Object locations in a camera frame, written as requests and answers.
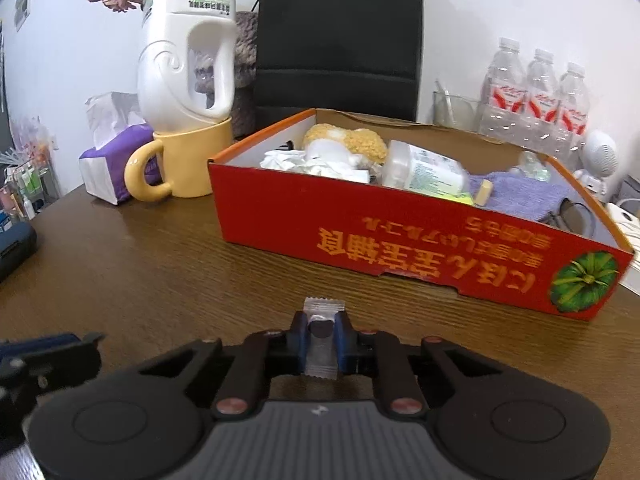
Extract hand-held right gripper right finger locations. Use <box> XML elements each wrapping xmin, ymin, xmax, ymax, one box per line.
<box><xmin>336</xmin><ymin>311</ymin><xmax>506</xmax><ymax>420</ymax></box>

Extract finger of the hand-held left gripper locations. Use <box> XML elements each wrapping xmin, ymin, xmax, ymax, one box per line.
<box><xmin>0</xmin><ymin>332</ymin><xmax>106</xmax><ymax>411</ymax></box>

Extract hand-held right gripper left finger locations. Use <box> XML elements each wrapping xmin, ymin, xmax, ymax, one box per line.
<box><xmin>135</xmin><ymin>311</ymin><xmax>308</xmax><ymax>420</ymax></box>

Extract clear sachet with dark disc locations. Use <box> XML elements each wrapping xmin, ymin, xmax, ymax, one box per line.
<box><xmin>302</xmin><ymin>296</ymin><xmax>347</xmax><ymax>379</ymax></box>

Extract red cardboard box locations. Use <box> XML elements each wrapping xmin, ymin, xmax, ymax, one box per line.
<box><xmin>207</xmin><ymin>107</ymin><xmax>636</xmax><ymax>322</ymax></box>

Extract white tissue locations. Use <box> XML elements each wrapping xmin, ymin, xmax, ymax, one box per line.
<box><xmin>258</xmin><ymin>148</ymin><xmax>371</xmax><ymax>185</ymax></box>

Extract plastic bottle with white label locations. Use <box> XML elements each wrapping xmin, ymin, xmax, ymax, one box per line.
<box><xmin>382</xmin><ymin>139</ymin><xmax>471</xmax><ymax>196</ymax></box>

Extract yellow block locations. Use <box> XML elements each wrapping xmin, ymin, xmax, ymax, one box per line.
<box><xmin>472</xmin><ymin>179</ymin><xmax>494</xmax><ymax>207</ymax></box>

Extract purple cloth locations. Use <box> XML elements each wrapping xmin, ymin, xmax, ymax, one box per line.
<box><xmin>467</xmin><ymin>170</ymin><xmax>574</xmax><ymax>222</ymax></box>

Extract shelf of colourful small items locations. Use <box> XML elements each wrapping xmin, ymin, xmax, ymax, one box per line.
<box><xmin>0</xmin><ymin>115</ymin><xmax>57</xmax><ymax>222</ymax></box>

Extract glass container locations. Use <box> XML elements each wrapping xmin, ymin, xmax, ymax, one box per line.
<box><xmin>432</xmin><ymin>89</ymin><xmax>484</xmax><ymax>132</ymax></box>

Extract dark blue case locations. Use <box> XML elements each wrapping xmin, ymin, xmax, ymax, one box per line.
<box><xmin>0</xmin><ymin>222</ymin><xmax>39</xmax><ymax>284</ymax></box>

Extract purple tissue pack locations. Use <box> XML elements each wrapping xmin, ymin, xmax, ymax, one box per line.
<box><xmin>78</xmin><ymin>91</ymin><xmax>157</xmax><ymax>206</ymax></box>

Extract yellow and white plush toy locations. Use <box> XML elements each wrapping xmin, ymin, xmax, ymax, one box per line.
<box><xmin>302</xmin><ymin>122</ymin><xmax>390</xmax><ymax>171</ymax></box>

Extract yellow mug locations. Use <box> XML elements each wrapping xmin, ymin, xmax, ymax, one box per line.
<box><xmin>123</xmin><ymin>116</ymin><xmax>235</xmax><ymax>204</ymax></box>

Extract black glasses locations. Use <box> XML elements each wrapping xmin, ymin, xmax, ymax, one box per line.
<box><xmin>542</xmin><ymin>198</ymin><xmax>599</xmax><ymax>239</ymax></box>

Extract clear plastic wrapper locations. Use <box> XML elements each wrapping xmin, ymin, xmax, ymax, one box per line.
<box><xmin>517</xmin><ymin>150</ymin><xmax>552</xmax><ymax>181</ymax></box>

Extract metal spoon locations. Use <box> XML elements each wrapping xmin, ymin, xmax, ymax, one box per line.
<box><xmin>434</xmin><ymin>79</ymin><xmax>459</xmax><ymax>127</ymax></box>

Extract brown fuzzy cloth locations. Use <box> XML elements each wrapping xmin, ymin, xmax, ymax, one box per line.
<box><xmin>232</xmin><ymin>10</ymin><xmax>262</xmax><ymax>139</ymax></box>

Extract clear water bottle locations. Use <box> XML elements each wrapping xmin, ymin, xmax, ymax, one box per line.
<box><xmin>555</xmin><ymin>62</ymin><xmax>591</xmax><ymax>162</ymax></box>
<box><xmin>522</xmin><ymin>48</ymin><xmax>560</xmax><ymax>154</ymax></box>
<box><xmin>478</xmin><ymin>37</ymin><xmax>529</xmax><ymax>139</ymax></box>

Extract black paper bag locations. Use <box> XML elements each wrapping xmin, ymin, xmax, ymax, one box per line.
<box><xmin>253</xmin><ymin>0</ymin><xmax>424</xmax><ymax>124</ymax></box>

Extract white detergent bottle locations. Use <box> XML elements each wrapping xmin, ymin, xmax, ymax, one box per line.
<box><xmin>137</xmin><ymin>0</ymin><xmax>237</xmax><ymax>134</ymax></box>

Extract white power strip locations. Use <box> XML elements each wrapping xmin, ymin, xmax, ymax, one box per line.
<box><xmin>606</xmin><ymin>201</ymin><xmax>640</xmax><ymax>294</ymax></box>

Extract white robot speaker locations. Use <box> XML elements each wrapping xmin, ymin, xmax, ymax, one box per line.
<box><xmin>572</xmin><ymin>130</ymin><xmax>626</xmax><ymax>196</ymax></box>

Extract wall picture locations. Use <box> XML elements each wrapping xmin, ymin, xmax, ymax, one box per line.
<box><xmin>13</xmin><ymin>0</ymin><xmax>34</xmax><ymax>34</ymax></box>

